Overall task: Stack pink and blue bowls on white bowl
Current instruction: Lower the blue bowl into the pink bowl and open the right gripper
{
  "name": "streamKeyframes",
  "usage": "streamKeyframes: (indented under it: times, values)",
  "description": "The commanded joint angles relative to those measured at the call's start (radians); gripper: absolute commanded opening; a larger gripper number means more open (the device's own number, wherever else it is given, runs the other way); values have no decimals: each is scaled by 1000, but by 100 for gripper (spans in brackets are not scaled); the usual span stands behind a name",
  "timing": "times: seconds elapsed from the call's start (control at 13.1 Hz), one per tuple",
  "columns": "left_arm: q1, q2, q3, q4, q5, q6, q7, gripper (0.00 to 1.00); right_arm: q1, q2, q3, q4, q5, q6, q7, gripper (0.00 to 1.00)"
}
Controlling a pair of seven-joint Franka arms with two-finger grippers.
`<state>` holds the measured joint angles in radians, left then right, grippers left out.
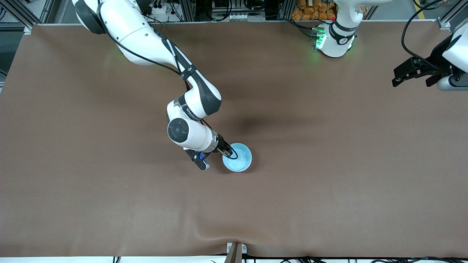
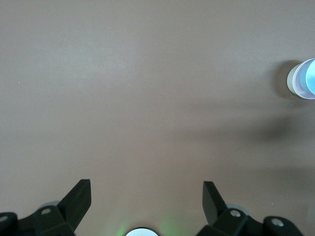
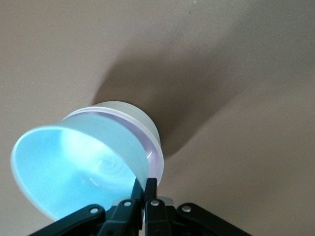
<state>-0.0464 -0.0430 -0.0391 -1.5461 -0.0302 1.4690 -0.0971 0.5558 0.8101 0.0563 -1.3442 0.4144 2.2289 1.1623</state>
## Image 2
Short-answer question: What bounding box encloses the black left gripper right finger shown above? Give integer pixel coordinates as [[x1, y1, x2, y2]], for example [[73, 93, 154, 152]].
[[196, 181, 303, 236]]

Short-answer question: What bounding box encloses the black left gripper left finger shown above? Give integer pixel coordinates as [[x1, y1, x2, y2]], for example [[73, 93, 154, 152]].
[[0, 179, 92, 236]]

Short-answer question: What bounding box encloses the pale pink plastic bowl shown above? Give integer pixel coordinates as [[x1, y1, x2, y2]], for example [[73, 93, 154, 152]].
[[293, 59, 315, 100]]

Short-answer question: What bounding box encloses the light blue plastic bowl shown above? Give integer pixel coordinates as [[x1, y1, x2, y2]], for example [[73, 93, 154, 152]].
[[304, 58, 315, 96]]

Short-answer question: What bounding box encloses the white plastic bowl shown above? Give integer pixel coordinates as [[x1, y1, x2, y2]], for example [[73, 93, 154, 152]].
[[286, 62, 302, 98]]

